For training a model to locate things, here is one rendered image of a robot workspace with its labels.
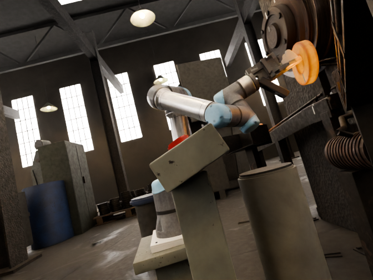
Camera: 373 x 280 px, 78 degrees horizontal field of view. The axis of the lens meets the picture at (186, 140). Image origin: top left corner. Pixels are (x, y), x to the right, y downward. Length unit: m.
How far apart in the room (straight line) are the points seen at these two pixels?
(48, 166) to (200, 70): 2.93
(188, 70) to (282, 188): 3.68
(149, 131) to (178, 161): 11.10
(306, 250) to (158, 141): 10.91
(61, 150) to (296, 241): 3.94
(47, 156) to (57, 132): 8.65
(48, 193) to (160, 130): 8.07
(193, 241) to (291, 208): 0.19
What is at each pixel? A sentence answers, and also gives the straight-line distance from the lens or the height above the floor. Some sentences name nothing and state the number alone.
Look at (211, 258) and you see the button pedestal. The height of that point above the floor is 0.41.
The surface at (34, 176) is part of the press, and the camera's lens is 8.93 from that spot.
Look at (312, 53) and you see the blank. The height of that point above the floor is 0.83.
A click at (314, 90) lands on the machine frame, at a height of 0.80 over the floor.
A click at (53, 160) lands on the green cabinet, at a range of 4.25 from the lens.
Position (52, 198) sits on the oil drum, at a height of 0.64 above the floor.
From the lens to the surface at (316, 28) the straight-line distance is 1.25.
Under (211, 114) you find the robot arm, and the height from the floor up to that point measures 0.71.
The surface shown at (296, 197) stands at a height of 0.46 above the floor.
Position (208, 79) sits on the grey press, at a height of 1.92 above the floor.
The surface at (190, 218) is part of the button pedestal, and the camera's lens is 0.41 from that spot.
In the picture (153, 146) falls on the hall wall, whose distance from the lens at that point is 11.29.
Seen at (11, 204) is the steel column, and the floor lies 0.67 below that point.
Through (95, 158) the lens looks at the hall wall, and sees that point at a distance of 11.98.
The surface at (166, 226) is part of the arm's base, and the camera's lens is 0.96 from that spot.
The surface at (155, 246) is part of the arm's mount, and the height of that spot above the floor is 0.32.
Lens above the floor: 0.56
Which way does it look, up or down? 7 degrees up
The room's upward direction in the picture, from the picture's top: 15 degrees counter-clockwise
